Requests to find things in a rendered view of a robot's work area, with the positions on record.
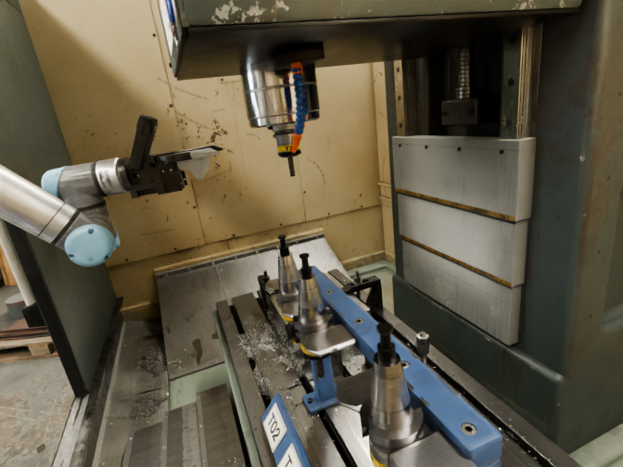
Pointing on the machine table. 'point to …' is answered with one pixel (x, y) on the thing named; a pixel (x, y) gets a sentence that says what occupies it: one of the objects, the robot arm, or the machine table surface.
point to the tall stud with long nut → (423, 346)
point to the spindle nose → (276, 94)
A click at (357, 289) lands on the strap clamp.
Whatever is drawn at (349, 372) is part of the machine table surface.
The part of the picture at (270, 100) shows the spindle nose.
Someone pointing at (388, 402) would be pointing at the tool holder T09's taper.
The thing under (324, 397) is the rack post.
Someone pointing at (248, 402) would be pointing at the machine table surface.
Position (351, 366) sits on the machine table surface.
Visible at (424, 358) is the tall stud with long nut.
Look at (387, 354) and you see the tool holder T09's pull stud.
